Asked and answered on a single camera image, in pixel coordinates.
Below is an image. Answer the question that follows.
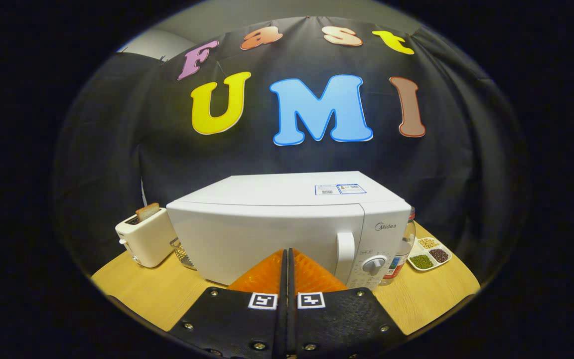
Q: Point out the brown toast slice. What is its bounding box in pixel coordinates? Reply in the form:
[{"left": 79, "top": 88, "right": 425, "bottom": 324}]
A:
[{"left": 135, "top": 202, "right": 160, "bottom": 222}]

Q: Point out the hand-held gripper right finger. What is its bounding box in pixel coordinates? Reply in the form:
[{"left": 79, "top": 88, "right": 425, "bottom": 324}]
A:
[{"left": 287, "top": 248, "right": 407, "bottom": 359}]

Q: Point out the metal wire basket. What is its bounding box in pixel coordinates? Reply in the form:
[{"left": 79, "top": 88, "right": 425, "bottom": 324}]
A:
[{"left": 170, "top": 237, "right": 198, "bottom": 271}]

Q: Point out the white toaster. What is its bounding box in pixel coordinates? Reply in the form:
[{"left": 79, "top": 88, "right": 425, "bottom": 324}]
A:
[{"left": 115, "top": 207, "right": 178, "bottom": 268}]

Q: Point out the clear bottle with red label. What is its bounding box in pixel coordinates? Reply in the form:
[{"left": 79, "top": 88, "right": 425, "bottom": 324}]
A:
[{"left": 380, "top": 207, "right": 416, "bottom": 286}]

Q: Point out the white divided dish of beans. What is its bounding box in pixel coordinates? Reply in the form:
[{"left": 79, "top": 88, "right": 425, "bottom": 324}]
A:
[{"left": 407, "top": 237, "right": 452, "bottom": 272}]

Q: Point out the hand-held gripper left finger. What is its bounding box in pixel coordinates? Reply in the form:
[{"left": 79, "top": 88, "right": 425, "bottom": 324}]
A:
[{"left": 167, "top": 248, "right": 288, "bottom": 359}]

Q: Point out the white microwave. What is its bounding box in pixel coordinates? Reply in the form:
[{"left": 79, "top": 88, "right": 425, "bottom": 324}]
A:
[{"left": 166, "top": 171, "right": 412, "bottom": 291}]

